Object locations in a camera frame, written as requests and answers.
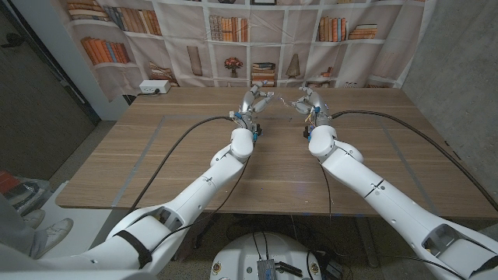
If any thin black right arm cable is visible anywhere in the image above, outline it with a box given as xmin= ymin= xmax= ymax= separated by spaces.
xmin=318 ymin=161 xmax=335 ymax=225

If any clear plastic screen protector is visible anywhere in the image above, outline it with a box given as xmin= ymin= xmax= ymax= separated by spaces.
xmin=270 ymin=89 xmax=300 ymax=112

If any black door handle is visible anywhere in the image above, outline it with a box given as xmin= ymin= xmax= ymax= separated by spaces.
xmin=0 ymin=33 xmax=25 ymax=50

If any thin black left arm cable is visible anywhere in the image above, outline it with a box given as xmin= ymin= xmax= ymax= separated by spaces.
xmin=149 ymin=134 xmax=258 ymax=254

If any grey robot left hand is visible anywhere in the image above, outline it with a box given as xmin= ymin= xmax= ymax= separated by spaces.
xmin=235 ymin=80 xmax=275 ymax=125

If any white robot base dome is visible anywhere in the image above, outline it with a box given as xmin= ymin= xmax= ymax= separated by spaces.
xmin=209 ymin=232 xmax=323 ymax=280

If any white power strip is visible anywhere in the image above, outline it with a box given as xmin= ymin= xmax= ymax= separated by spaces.
xmin=139 ymin=79 xmax=172 ymax=95

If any dark door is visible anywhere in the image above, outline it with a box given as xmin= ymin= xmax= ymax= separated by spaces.
xmin=0 ymin=5 xmax=101 ymax=182

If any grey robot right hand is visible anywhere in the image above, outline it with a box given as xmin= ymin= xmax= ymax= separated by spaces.
xmin=289 ymin=86 xmax=332 ymax=128

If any small grey electronics box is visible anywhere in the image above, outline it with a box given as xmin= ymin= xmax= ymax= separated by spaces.
xmin=256 ymin=259 xmax=277 ymax=280

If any printed bookshelf backdrop cloth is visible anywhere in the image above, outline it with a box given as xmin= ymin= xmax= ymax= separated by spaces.
xmin=50 ymin=0 xmax=437 ymax=103

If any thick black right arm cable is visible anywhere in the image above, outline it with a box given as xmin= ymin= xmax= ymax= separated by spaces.
xmin=330 ymin=110 xmax=498 ymax=213

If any black bar on base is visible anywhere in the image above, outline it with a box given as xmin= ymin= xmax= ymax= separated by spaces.
xmin=274 ymin=261 xmax=303 ymax=278

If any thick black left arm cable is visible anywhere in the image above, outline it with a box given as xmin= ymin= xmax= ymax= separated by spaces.
xmin=128 ymin=115 xmax=237 ymax=213

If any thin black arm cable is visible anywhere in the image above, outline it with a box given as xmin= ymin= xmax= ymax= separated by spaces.
xmin=149 ymin=134 xmax=258 ymax=254
xmin=318 ymin=161 xmax=335 ymax=225

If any grey metal table leg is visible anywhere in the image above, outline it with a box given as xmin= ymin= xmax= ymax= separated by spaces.
xmin=356 ymin=216 xmax=381 ymax=268

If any person in grey trousers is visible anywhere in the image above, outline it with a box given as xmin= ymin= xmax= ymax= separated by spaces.
xmin=0 ymin=192 xmax=44 ymax=258

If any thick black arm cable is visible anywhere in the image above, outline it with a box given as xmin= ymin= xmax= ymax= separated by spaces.
xmin=330 ymin=110 xmax=498 ymax=213
xmin=128 ymin=115 xmax=237 ymax=213

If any white sneaker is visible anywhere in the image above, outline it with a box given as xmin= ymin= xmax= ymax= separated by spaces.
xmin=37 ymin=217 xmax=75 ymax=254
xmin=22 ymin=208 xmax=47 ymax=230

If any red flat box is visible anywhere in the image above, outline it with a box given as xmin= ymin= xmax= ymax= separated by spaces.
xmin=0 ymin=170 xmax=19 ymax=194

